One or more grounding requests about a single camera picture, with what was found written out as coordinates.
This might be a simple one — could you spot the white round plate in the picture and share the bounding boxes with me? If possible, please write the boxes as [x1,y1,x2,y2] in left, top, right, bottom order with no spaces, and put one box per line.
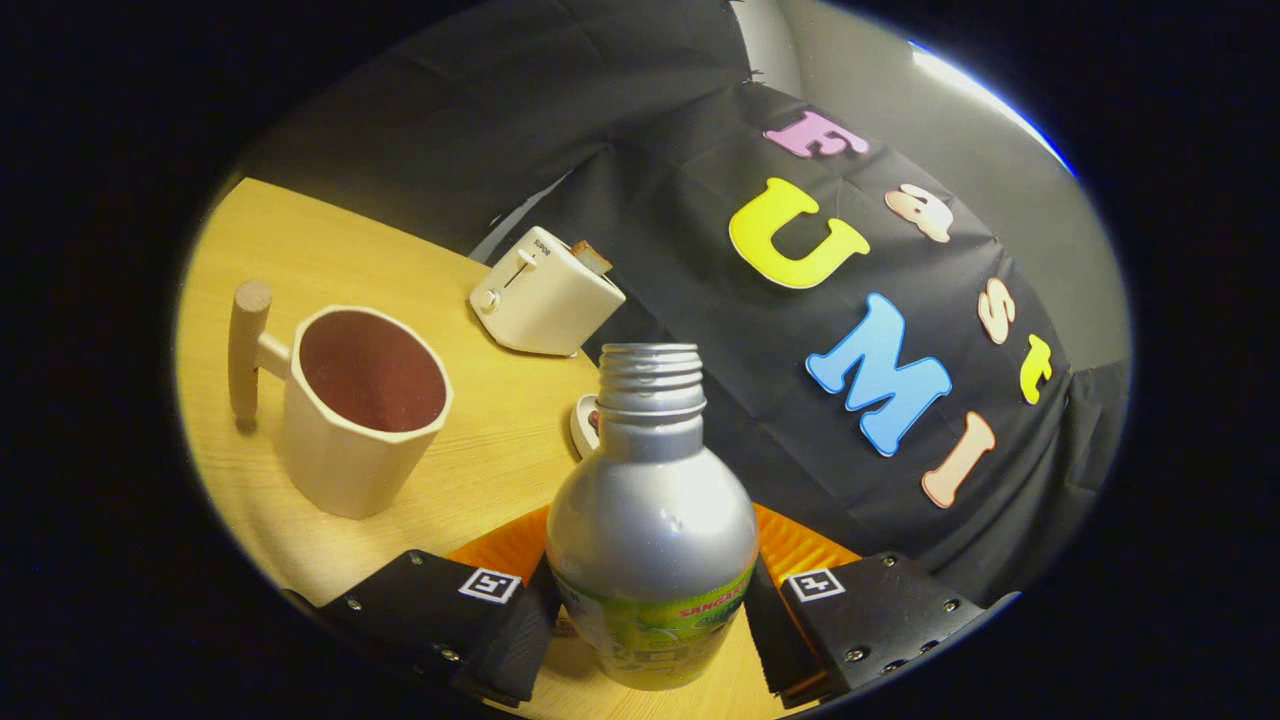
[570,394,603,459]

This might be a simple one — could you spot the silver juice bottle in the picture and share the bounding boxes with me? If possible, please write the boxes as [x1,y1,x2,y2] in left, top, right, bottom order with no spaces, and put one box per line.
[545,343,759,691]

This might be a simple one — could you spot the cream cup with wooden handle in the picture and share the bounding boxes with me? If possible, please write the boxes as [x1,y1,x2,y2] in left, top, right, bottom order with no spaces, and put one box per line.
[228,280,454,519]

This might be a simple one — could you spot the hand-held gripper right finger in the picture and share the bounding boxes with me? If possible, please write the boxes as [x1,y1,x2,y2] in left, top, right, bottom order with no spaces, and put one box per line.
[744,503,1021,709]

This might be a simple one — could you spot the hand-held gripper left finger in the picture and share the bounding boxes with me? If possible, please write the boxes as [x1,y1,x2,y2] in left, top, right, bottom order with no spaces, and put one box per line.
[290,505,563,707]

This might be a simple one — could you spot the white toaster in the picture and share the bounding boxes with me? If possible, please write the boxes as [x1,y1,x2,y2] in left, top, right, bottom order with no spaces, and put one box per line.
[470,226,627,357]

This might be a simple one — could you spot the wooden table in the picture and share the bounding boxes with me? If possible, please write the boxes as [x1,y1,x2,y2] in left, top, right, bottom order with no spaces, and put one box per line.
[175,178,791,720]

